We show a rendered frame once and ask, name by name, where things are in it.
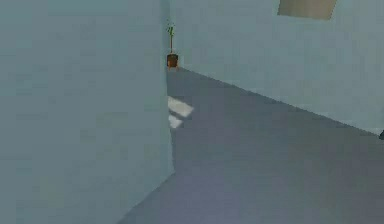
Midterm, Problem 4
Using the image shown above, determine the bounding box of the beige framed wall picture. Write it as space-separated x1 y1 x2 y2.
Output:
277 0 338 21

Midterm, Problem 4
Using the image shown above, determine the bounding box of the green plant in brown pot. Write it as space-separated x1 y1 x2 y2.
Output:
166 23 180 70

